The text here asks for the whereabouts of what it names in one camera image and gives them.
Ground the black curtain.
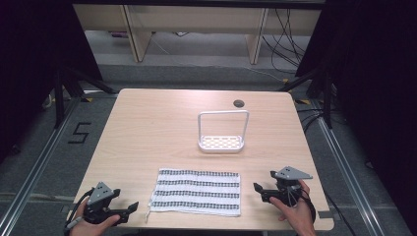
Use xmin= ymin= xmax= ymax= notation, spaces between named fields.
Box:
xmin=294 ymin=0 xmax=417 ymax=236
xmin=0 ymin=0 xmax=103 ymax=165

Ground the black metal stand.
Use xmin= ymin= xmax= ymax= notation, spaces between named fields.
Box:
xmin=277 ymin=65 xmax=334 ymax=130
xmin=52 ymin=63 xmax=118 ymax=130

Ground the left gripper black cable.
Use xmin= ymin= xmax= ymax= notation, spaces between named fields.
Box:
xmin=65 ymin=187 xmax=96 ymax=234

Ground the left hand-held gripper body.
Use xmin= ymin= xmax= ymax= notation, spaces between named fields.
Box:
xmin=83 ymin=181 xmax=123 ymax=225

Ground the person's left hand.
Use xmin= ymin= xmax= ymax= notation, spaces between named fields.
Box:
xmin=68 ymin=199 xmax=122 ymax=236

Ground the person's right hand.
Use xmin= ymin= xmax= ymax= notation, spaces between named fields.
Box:
xmin=268 ymin=179 xmax=318 ymax=236

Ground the black cable bundle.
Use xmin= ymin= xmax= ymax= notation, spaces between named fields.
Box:
xmin=261 ymin=8 xmax=308 ymax=73

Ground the white striped towel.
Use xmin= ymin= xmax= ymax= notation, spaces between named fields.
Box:
xmin=145 ymin=167 xmax=242 ymax=223

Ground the aluminium floor rail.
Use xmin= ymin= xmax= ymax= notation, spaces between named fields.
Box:
xmin=0 ymin=97 xmax=83 ymax=236
xmin=313 ymin=104 xmax=387 ymax=236

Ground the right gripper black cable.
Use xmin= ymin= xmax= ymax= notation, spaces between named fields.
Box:
xmin=303 ymin=188 xmax=357 ymax=236

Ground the white towel rack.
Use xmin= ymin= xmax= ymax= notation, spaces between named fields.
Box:
xmin=197 ymin=109 xmax=251 ymax=154

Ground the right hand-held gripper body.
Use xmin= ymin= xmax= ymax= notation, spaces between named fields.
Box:
xmin=269 ymin=165 xmax=314 ymax=207

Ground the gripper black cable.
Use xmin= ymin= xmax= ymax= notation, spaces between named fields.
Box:
xmin=303 ymin=188 xmax=357 ymax=236
xmin=65 ymin=187 xmax=96 ymax=234

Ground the light wooden desk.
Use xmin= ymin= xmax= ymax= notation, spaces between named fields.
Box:
xmin=72 ymin=3 xmax=323 ymax=65

